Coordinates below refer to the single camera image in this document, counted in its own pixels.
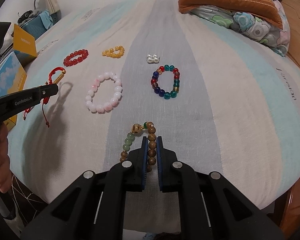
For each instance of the floral quilt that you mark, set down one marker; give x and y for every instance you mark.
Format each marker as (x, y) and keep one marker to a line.
(251, 26)

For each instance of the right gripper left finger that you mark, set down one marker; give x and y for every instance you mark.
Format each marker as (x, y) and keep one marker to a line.
(93, 206)

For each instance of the striped bed sheet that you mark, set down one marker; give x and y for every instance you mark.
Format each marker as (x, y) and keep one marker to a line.
(221, 101)

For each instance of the white pearl earrings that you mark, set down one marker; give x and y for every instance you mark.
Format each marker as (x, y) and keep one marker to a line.
(152, 59)

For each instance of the teal suitcase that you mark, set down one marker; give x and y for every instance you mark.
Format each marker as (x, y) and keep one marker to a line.
(39, 24)

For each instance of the blue yellow cardboard box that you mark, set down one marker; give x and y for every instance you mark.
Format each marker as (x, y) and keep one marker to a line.
(12, 73)

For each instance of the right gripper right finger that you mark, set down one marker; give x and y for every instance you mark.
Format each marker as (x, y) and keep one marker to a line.
(210, 206)

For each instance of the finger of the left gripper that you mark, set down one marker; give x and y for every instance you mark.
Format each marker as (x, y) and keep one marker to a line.
(17, 102)

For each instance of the red cord bracelet gold tube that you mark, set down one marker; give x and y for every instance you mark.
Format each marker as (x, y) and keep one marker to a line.
(45, 99)

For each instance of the person's left hand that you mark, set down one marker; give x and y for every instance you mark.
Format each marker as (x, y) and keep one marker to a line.
(5, 173)

